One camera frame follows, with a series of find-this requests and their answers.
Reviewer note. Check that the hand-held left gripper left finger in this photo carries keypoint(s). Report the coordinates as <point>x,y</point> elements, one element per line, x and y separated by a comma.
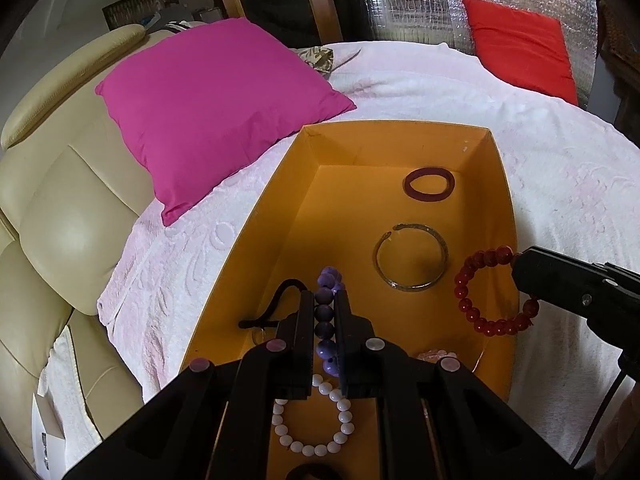
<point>305,325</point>

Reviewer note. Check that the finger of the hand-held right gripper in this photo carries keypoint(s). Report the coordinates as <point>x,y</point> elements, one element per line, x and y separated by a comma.
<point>550,275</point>

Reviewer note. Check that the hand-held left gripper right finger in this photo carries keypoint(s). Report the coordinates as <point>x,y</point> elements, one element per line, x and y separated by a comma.
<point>341,325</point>

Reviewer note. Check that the yellow cardboard box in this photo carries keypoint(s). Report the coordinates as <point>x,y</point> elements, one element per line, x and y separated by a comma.
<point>280,240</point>

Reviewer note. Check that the metal bangle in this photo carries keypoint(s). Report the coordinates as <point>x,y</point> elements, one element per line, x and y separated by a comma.
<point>440,245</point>

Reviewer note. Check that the dark red bangle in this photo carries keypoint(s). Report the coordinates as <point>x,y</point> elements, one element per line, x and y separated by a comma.
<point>415,192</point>

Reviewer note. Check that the white embossed blanket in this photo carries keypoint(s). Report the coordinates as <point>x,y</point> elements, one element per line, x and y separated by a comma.
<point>560,160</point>

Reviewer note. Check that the black round object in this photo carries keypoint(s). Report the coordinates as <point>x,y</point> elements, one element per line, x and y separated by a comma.
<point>314,472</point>

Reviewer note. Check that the red pillow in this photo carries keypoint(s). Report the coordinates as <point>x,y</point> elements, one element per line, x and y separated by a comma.
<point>520,45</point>

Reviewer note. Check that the pink pillow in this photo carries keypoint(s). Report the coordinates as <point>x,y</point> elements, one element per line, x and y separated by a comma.
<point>215,100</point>

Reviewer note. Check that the white towel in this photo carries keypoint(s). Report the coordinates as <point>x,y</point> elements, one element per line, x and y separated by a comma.
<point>65,375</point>

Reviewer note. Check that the patterned cloth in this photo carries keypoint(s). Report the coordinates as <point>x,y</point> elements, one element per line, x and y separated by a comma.
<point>317,57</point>

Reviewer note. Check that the beige leather sofa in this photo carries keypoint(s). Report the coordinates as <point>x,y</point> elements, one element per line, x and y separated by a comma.
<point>55,200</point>

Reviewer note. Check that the silver foil sheet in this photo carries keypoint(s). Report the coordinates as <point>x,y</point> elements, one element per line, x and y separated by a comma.
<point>415,5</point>

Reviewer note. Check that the wooden cabinet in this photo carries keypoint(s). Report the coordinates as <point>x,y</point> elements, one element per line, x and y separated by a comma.
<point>280,5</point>

